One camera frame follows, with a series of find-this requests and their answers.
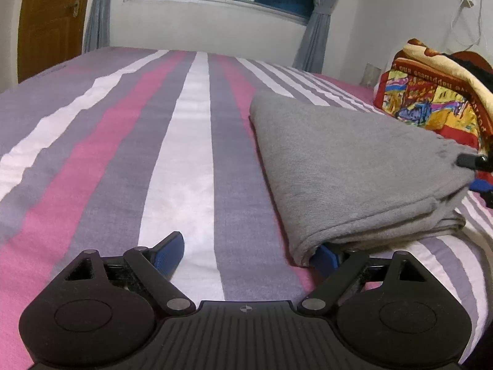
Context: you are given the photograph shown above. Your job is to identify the grey pants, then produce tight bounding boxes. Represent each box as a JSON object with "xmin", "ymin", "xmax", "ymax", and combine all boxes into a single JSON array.
[{"xmin": 250, "ymin": 91, "xmax": 475, "ymax": 266}]

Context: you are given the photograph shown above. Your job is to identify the right grey curtain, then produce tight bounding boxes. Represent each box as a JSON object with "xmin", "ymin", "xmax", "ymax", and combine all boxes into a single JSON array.
[{"xmin": 293, "ymin": 0, "xmax": 338, "ymax": 74}]

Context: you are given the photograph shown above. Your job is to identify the left grey curtain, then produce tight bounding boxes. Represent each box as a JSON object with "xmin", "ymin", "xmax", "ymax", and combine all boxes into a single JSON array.
[{"xmin": 83, "ymin": 0, "xmax": 111, "ymax": 54}]

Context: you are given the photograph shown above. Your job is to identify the grey curtain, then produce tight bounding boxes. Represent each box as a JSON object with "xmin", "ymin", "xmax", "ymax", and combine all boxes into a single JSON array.
[
  {"xmin": 83, "ymin": 0, "xmax": 111, "ymax": 54},
  {"xmin": 293, "ymin": 0, "xmax": 338, "ymax": 74}
]

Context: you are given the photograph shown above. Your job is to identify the colourful patterned blanket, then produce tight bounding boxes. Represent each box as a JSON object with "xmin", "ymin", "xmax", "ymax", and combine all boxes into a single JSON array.
[{"xmin": 373, "ymin": 39, "xmax": 492, "ymax": 154}]

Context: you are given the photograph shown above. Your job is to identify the brown wooden door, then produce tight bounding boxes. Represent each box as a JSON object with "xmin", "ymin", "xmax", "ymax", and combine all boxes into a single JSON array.
[{"xmin": 18, "ymin": 0, "xmax": 88, "ymax": 82}]

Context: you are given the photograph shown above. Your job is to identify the brown wooden headboard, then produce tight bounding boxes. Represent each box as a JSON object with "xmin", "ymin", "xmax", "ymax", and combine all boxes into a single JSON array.
[{"xmin": 451, "ymin": 51, "xmax": 493, "ymax": 74}]

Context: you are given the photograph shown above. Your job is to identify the white wall charger cable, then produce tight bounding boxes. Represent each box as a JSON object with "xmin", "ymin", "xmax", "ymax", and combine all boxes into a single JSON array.
[{"xmin": 448, "ymin": 0, "xmax": 485, "ymax": 47}]

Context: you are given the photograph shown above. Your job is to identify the striped pink grey bedsheet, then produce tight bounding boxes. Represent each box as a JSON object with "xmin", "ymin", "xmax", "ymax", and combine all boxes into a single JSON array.
[{"xmin": 1, "ymin": 48, "xmax": 492, "ymax": 369}]

